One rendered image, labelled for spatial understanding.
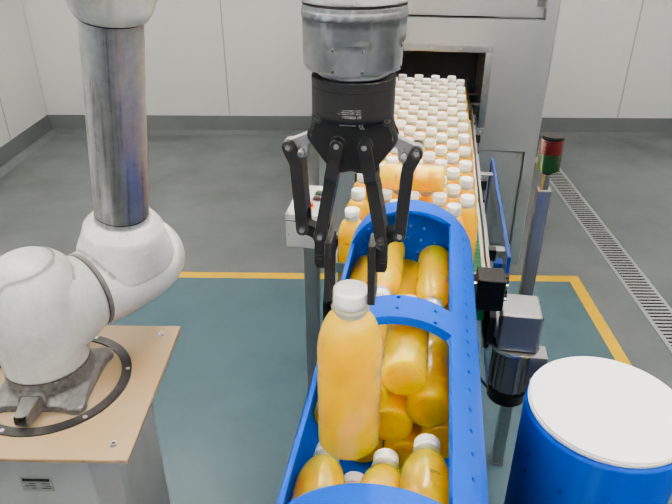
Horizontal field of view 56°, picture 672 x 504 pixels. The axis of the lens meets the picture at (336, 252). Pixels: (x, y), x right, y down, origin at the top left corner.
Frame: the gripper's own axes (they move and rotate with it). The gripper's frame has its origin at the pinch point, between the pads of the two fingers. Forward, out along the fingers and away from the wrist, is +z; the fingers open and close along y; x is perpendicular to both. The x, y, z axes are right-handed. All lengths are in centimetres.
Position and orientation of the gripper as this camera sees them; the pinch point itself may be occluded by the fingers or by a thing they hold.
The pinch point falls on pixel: (351, 269)
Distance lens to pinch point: 65.5
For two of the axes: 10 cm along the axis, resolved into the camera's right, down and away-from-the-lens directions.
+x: 1.6, -4.8, 8.6
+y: 9.9, 0.8, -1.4
